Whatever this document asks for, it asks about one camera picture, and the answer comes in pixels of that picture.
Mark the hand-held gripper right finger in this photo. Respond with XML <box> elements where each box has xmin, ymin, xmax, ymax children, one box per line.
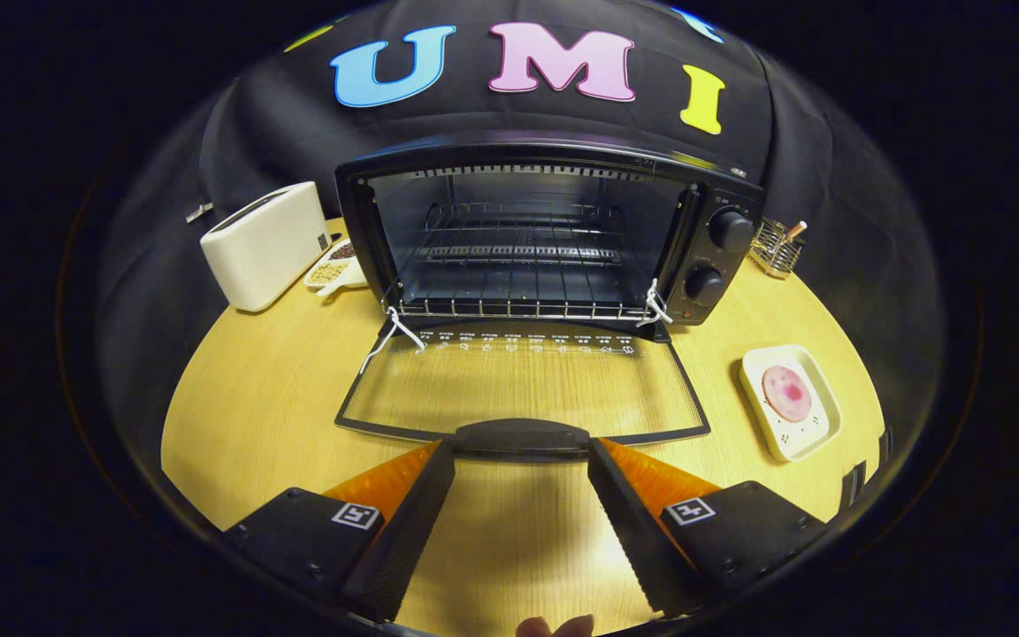
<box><xmin>587</xmin><ymin>436</ymin><xmax>829</xmax><ymax>618</ymax></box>

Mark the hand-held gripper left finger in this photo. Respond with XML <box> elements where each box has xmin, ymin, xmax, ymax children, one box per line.
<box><xmin>225</xmin><ymin>440</ymin><xmax>457</xmax><ymax>623</ymax></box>

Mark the cream square plate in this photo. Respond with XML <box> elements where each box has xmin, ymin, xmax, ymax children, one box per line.
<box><xmin>738</xmin><ymin>344</ymin><xmax>843</xmax><ymax>464</ymax></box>

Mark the pink ham slice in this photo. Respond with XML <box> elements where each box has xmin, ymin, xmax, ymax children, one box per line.
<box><xmin>762</xmin><ymin>365</ymin><xmax>813</xmax><ymax>424</ymax></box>

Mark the black toaster oven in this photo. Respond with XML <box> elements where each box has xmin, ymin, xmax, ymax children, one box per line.
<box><xmin>333</xmin><ymin>133</ymin><xmax>767</xmax><ymax>462</ymax></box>

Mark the white bread toaster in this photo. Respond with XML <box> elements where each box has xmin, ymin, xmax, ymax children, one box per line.
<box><xmin>200</xmin><ymin>181</ymin><xmax>333</xmax><ymax>313</ymax></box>

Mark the white divided snack dish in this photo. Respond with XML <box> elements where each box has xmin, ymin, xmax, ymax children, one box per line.
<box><xmin>303</xmin><ymin>237</ymin><xmax>369</xmax><ymax>297</ymax></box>

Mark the metal wire oven rack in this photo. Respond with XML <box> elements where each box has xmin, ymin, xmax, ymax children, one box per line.
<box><xmin>396</xmin><ymin>202</ymin><xmax>656</xmax><ymax>322</ymax></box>

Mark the metal wire utensil holder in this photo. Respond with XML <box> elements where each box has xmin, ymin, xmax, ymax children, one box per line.
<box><xmin>750</xmin><ymin>217</ymin><xmax>808</xmax><ymax>280</ymax></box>

